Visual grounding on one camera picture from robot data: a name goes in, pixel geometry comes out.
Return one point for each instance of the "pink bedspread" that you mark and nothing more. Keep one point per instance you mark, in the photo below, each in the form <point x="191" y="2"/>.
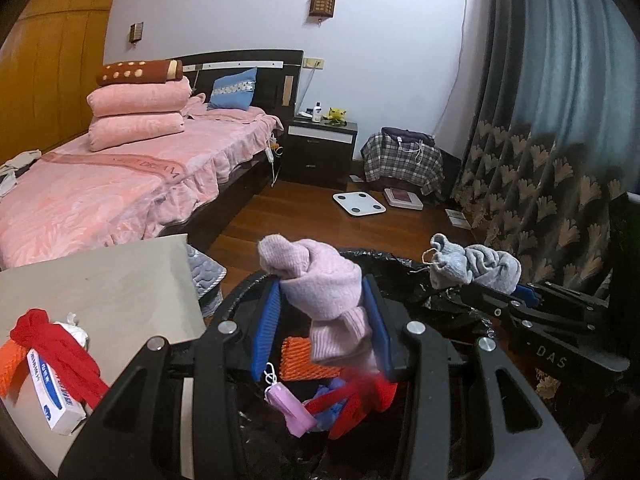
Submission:
<point x="100" y="185"/>

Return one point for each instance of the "large wooden wall lamp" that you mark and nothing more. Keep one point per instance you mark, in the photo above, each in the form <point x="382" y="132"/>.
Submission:
<point x="323" y="4"/>

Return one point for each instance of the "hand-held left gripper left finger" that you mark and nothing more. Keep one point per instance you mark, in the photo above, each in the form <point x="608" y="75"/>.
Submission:
<point x="260" y="330"/>

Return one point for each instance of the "red knit scarf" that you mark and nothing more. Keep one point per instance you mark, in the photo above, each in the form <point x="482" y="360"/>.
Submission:
<point x="60" y="355"/>

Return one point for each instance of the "dark nightstand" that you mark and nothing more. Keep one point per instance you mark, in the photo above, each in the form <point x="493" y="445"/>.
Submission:
<point x="320" y="160"/>

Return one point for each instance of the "dark garment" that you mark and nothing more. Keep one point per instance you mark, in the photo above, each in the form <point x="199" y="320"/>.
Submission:
<point x="405" y="137"/>

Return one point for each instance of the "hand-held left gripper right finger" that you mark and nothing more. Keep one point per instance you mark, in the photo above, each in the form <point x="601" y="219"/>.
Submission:
<point x="385" y="340"/>

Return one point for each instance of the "white bottle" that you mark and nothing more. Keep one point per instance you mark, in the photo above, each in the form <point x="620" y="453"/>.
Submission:
<point x="317" y="112"/>

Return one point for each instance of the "red plastic bag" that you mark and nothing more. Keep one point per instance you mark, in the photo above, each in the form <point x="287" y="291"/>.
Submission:
<point x="360" y="410"/>

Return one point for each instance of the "small white boxes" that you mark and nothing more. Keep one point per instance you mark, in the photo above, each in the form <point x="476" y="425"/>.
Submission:
<point x="456" y="217"/>

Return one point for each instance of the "plaid cloth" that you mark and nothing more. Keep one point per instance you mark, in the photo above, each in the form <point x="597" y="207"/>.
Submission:
<point x="400" y="167"/>

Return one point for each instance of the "grey sock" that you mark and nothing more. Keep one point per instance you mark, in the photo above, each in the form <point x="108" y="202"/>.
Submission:
<point x="480" y="265"/>

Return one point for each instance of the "pile of pale clothes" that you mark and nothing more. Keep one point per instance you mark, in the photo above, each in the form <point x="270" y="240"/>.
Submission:
<point x="15" y="165"/>

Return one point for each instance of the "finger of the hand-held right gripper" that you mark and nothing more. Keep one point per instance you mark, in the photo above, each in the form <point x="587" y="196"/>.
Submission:
<point x="500" y="306"/>
<point x="525" y="294"/>

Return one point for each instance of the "beige wall socket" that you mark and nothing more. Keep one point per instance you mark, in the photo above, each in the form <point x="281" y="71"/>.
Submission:
<point x="313" y="63"/>

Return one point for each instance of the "pink sock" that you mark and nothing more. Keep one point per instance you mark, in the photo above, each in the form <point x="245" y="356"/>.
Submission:
<point x="325" y="285"/>

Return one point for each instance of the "white crumpled bag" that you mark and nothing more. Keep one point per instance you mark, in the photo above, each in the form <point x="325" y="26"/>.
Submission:
<point x="77" y="335"/>

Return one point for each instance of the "orange foam net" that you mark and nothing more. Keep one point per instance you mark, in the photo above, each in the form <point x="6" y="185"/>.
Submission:
<point x="300" y="360"/>
<point x="12" y="365"/>

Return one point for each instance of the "blue plastic bag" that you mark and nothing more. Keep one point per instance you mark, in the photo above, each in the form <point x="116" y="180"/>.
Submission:
<point x="327" y="412"/>

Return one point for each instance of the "dark wooden bed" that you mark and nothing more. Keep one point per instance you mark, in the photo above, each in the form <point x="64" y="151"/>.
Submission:
<point x="270" y="85"/>

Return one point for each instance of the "wooden wardrobe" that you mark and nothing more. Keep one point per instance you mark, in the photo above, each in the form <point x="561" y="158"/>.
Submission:
<point x="50" y="60"/>

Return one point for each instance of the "brown dotted bolster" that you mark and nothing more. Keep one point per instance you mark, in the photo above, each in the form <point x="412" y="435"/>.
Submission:
<point x="140" y="72"/>

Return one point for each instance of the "small wooden wall lamp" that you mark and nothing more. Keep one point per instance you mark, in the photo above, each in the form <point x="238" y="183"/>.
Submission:
<point x="136" y="32"/>

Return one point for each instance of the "grey quilted pad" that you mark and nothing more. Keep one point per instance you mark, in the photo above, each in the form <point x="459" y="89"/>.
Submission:
<point x="205" y="270"/>

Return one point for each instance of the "white carton with blue print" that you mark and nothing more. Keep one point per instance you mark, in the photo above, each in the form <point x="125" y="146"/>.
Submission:
<point x="55" y="400"/>

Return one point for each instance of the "yellow plush toy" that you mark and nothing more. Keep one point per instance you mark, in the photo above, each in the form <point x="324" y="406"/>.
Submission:
<point x="337" y="116"/>

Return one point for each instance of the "blue cushion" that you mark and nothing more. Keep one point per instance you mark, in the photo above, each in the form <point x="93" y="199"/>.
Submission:
<point x="232" y="89"/>

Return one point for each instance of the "pink folded pillow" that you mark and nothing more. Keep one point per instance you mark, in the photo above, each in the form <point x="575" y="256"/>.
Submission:
<point x="135" y="132"/>
<point x="140" y="97"/>

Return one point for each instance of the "white bathroom scale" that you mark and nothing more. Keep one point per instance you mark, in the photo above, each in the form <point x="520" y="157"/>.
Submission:
<point x="359" y="204"/>

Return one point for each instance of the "patterned grey curtain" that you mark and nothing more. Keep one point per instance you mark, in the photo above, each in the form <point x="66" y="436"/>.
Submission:
<point x="550" y="110"/>

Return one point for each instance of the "black bin with bag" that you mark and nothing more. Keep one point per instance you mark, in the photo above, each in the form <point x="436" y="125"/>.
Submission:
<point x="440" y="305"/>

